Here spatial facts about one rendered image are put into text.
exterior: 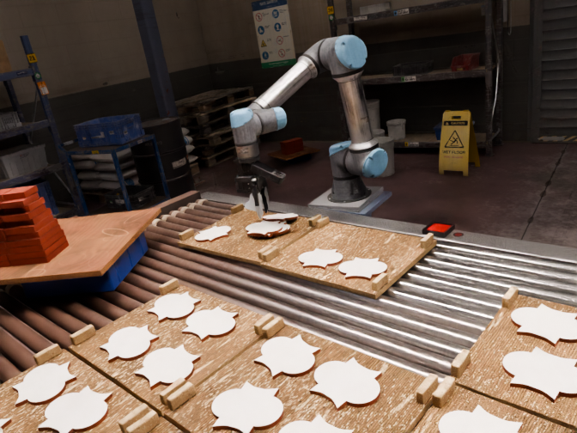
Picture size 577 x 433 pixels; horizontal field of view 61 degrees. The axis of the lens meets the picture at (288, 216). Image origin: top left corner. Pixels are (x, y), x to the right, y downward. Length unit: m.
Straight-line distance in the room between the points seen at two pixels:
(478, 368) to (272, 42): 6.59
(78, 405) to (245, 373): 0.34
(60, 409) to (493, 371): 0.86
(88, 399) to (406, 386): 0.64
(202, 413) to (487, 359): 0.56
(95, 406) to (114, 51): 6.17
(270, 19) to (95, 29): 2.29
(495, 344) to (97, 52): 6.27
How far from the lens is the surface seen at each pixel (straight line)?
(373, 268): 1.38
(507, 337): 1.13
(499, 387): 1.01
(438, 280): 1.36
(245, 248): 1.64
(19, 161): 5.53
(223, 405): 1.01
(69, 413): 1.14
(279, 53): 7.28
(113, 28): 7.08
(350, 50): 1.80
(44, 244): 1.66
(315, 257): 1.47
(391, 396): 0.98
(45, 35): 6.54
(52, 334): 1.52
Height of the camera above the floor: 1.59
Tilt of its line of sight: 21 degrees down
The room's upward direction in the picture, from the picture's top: 9 degrees counter-clockwise
